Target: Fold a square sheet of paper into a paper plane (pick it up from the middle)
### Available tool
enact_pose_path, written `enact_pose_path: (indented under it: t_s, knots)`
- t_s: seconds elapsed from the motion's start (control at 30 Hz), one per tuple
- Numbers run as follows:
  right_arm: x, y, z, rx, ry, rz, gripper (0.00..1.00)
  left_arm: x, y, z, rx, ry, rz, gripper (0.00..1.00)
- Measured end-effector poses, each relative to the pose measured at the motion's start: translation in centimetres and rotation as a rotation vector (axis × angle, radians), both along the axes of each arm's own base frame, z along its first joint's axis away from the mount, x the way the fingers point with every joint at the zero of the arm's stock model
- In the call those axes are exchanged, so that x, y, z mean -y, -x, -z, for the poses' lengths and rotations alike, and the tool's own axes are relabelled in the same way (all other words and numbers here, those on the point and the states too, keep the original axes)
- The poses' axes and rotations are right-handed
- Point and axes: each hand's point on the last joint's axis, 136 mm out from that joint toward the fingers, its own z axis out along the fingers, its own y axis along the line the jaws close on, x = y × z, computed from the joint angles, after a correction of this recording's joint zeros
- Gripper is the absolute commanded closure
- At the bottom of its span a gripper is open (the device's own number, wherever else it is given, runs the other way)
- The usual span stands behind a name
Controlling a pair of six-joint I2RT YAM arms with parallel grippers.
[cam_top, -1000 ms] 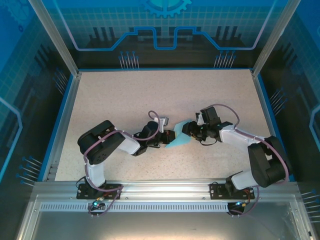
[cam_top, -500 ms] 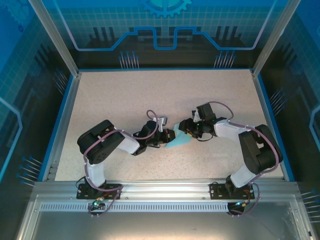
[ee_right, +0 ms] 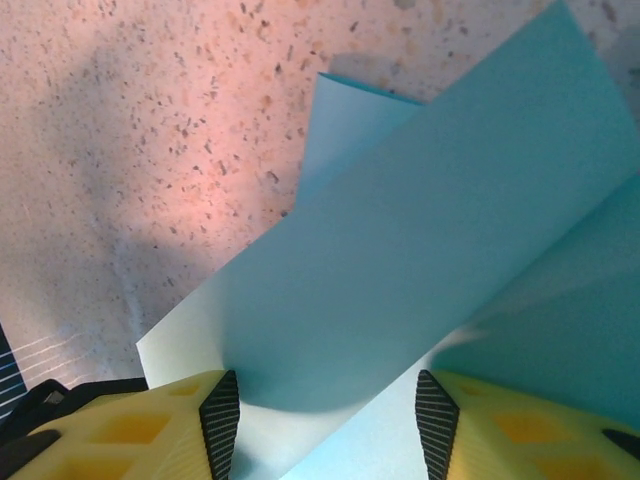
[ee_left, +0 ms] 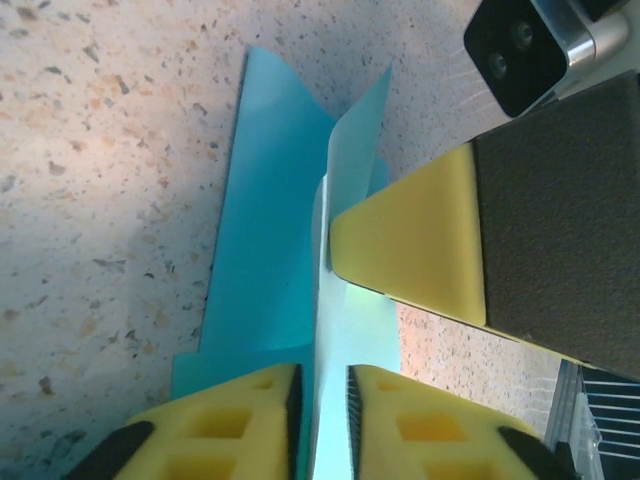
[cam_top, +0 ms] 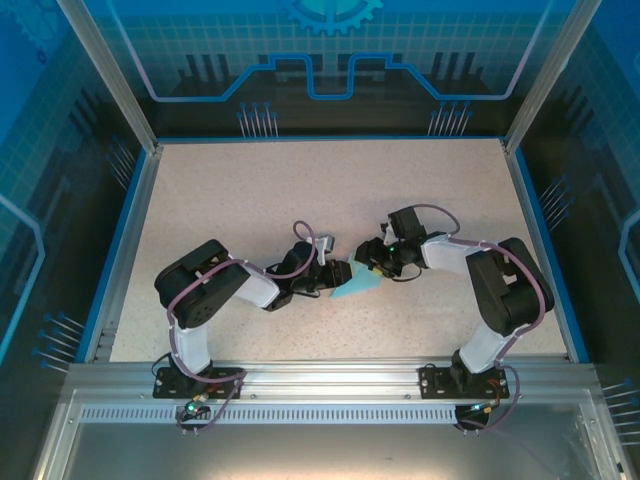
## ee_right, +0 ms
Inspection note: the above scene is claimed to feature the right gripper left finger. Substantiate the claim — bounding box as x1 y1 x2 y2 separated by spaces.
0 368 242 480

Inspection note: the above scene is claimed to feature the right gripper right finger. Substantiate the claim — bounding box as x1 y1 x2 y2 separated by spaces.
413 368 640 480

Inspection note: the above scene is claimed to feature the light blue paper sheet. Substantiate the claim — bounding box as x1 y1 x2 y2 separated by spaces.
135 0 640 480

